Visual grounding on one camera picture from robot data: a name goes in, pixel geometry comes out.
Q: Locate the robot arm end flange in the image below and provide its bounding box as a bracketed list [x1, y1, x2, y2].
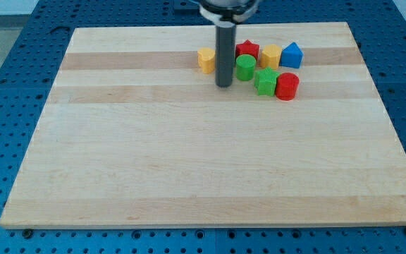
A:
[199, 0, 261, 26]

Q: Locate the yellow heart block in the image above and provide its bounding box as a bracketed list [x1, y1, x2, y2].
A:
[197, 47, 216, 74]

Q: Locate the wooden board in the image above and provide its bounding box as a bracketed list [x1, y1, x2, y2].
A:
[0, 22, 406, 229]

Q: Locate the green cylinder block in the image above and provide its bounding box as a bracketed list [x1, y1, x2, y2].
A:
[235, 54, 257, 81]

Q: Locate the green star block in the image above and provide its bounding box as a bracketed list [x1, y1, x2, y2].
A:
[254, 67, 280, 97]

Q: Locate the red star block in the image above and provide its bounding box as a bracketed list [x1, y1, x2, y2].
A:
[235, 40, 260, 60]

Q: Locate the red cylinder block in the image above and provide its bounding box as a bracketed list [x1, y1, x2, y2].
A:
[275, 73, 300, 101]

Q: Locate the yellow hexagon block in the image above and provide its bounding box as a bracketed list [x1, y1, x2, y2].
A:
[259, 44, 283, 69]

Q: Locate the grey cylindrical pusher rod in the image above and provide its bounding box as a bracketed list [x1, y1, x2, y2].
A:
[215, 21, 236, 88]

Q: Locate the blue triangle block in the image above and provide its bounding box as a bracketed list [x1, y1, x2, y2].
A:
[280, 42, 304, 68]

